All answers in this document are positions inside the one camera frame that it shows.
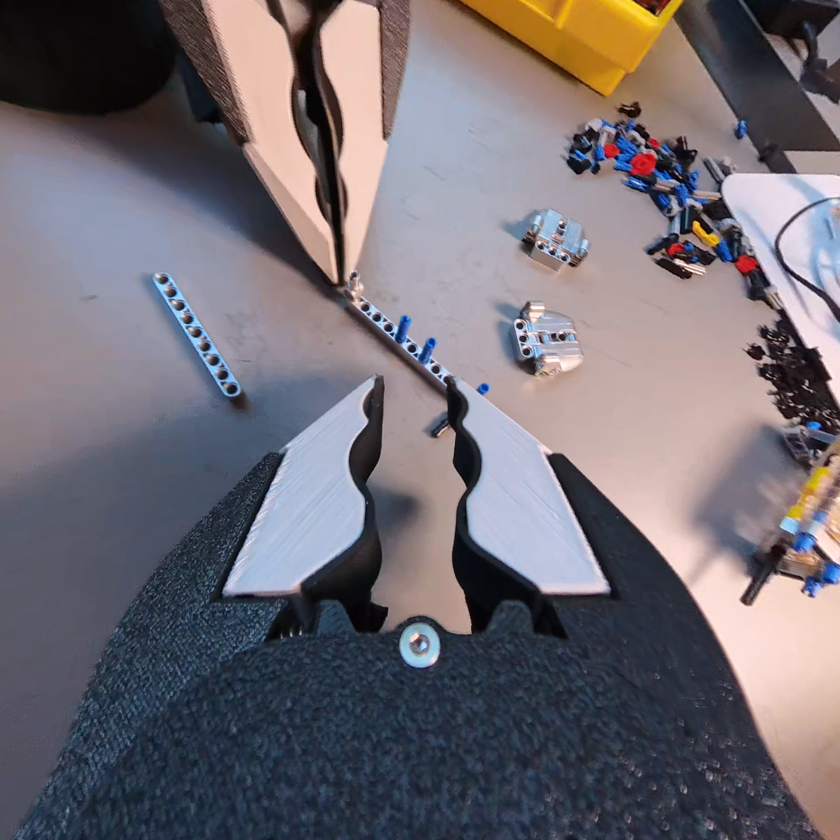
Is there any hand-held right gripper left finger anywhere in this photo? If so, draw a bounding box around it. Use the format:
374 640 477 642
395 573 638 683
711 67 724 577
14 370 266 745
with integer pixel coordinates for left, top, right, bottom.
222 376 388 632

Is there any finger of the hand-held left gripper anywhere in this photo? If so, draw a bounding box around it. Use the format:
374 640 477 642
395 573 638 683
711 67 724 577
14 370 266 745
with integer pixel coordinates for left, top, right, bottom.
312 0 389 283
202 0 342 284

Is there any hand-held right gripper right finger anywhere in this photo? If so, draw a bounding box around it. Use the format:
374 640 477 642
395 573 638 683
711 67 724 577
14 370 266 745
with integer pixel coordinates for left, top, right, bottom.
447 377 613 632

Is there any silver engine block piece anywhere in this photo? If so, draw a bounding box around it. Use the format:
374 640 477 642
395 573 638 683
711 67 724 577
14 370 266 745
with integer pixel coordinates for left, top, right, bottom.
513 301 585 377
521 209 590 269

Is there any long grey beam with pins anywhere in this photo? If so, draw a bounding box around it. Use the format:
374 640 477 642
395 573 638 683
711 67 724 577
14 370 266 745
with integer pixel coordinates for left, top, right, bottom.
341 269 492 398

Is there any short grey perforated beam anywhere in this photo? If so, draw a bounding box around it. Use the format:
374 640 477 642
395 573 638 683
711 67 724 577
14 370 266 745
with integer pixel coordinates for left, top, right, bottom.
152 272 244 400

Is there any person's black clothing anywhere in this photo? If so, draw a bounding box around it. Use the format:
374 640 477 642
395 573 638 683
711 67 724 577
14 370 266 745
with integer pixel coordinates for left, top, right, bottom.
0 0 178 116

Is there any yellow storage bin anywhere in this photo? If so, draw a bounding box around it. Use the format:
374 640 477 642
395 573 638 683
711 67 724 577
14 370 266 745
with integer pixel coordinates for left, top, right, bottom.
456 0 686 96

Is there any transparent brick assembly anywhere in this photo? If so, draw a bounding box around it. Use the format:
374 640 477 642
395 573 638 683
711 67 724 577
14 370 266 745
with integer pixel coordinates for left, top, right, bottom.
740 420 840 605

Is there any pile of black pins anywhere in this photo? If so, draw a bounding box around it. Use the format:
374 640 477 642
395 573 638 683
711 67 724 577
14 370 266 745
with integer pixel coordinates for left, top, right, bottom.
745 315 840 421

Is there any pile of small mixed pieces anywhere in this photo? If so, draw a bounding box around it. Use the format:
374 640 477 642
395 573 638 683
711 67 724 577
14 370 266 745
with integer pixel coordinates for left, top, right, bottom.
566 101 785 309

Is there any black motor cable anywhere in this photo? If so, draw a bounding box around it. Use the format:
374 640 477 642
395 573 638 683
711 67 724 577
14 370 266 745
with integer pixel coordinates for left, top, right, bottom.
774 197 840 303

